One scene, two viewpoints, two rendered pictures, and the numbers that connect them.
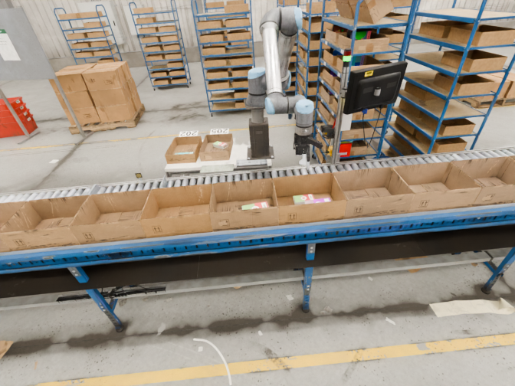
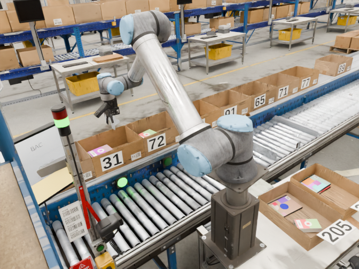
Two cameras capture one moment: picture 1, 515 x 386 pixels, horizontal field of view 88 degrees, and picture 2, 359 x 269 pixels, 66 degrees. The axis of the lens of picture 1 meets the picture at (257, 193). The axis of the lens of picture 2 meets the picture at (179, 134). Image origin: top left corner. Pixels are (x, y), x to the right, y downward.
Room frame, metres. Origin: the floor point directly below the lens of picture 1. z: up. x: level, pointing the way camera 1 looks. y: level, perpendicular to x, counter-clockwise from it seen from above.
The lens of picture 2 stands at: (3.06, -0.85, 2.04)
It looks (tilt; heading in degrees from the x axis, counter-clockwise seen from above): 29 degrees down; 147
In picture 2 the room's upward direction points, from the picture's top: 4 degrees counter-clockwise
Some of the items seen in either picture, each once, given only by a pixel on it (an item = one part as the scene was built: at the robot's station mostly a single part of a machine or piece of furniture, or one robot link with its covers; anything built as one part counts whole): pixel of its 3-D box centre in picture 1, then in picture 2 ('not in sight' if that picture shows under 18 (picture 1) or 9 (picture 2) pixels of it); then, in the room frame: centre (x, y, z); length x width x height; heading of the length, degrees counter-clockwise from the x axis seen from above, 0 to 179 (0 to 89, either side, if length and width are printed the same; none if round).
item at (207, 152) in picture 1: (217, 146); (297, 212); (2.42, 0.37, 0.80); 0.38 x 0.28 x 0.10; 176
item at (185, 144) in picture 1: (185, 148); (327, 189); (2.42, 0.69, 0.80); 0.38 x 0.28 x 0.10; 177
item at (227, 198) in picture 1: (244, 204); (156, 132); (1.28, 0.09, 0.96); 0.39 x 0.29 x 0.17; 91
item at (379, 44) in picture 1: (362, 41); not in sight; (2.69, -1.04, 1.59); 0.40 x 0.30 x 0.10; 2
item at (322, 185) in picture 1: (306, 198); (111, 149); (1.29, -0.30, 0.96); 0.39 x 0.29 x 0.17; 92
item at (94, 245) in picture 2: not in sight; (99, 246); (2.07, -0.70, 0.95); 0.07 x 0.03 x 0.07; 91
